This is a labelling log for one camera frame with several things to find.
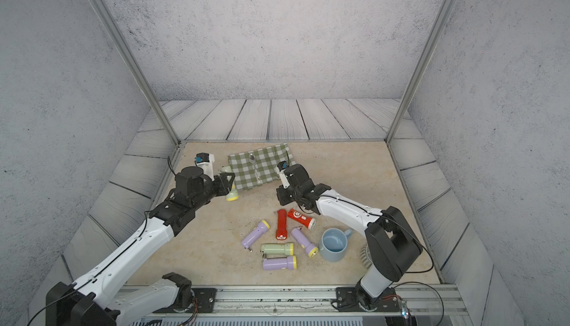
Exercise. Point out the red flashlight with logo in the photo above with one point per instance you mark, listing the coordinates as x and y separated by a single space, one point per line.
308 222

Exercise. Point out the purple flashlight bottom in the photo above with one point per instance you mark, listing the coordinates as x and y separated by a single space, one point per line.
283 263

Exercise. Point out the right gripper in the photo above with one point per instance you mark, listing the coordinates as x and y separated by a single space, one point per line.
283 199

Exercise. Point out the purple flashlight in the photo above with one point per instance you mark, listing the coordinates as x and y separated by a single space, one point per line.
310 249
248 241
283 263

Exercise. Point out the blue mug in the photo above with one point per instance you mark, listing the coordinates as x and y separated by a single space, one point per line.
334 243

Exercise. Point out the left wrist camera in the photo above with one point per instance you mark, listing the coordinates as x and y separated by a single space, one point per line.
206 162

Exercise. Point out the grey ribbed bowl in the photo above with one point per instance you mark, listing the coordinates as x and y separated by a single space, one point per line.
365 256

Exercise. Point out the metal spoon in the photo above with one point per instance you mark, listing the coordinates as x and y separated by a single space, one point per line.
253 162

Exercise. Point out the green checkered cloth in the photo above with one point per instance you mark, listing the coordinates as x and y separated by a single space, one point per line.
267 160

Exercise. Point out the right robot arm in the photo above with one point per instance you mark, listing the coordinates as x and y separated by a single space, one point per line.
393 245

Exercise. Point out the metal base rail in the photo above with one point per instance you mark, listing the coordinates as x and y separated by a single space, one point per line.
415 304

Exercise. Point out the red flashlight upright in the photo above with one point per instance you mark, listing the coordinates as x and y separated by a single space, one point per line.
281 233

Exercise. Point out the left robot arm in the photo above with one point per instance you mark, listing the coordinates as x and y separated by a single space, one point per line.
91 299

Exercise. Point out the green flashlight top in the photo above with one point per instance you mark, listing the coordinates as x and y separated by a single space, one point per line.
233 194

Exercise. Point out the green flashlight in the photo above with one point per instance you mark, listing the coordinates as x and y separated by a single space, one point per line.
233 194
276 249

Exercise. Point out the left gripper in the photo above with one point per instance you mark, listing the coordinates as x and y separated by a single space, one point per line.
221 182

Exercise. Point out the green flashlight lower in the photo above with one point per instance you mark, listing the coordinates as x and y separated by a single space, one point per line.
276 249

